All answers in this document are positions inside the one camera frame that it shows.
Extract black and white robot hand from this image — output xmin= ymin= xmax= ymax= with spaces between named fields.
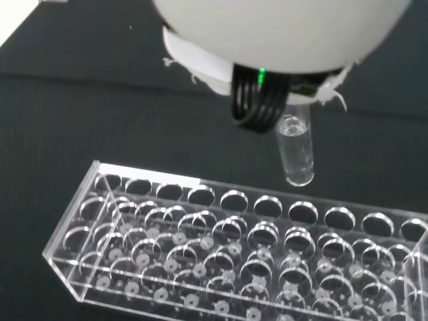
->
xmin=150 ymin=0 xmax=414 ymax=134

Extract clear acrylic test tube rack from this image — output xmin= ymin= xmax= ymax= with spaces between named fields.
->
xmin=41 ymin=159 xmax=428 ymax=321

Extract black bench cloth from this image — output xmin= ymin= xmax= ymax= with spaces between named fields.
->
xmin=0 ymin=0 xmax=428 ymax=321

